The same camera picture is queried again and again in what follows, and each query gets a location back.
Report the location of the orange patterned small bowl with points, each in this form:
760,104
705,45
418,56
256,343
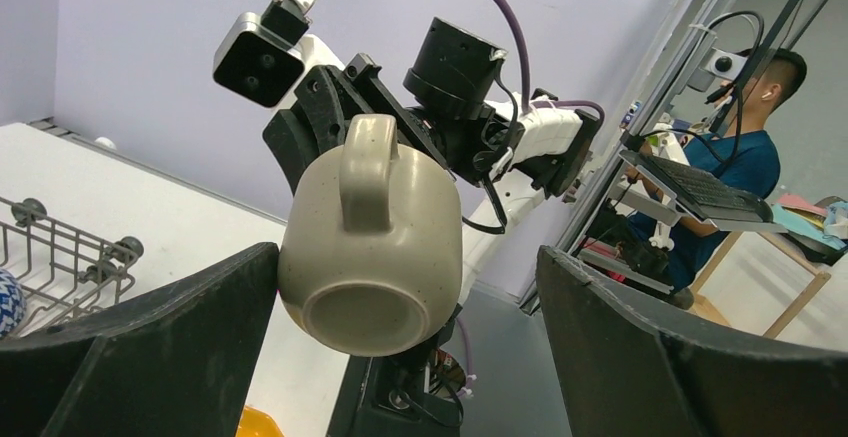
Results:
13,304

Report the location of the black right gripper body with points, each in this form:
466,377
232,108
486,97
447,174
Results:
450,121

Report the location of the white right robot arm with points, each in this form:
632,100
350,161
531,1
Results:
545,144

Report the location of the small grey-green mug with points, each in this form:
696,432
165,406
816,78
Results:
371,262

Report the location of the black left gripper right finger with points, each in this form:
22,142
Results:
629,364

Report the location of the person in blue shirt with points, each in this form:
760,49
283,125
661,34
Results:
744,157

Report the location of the grey wire dish rack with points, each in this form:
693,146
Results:
65,272

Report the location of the yellow polka dot plate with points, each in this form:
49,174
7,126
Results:
255,423

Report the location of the black keyboard on stand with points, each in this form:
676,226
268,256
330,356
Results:
704,197

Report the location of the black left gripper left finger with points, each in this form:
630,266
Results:
175,361

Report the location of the small webcam on frame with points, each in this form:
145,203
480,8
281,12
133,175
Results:
711,63

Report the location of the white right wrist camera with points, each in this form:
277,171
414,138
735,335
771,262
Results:
263,57

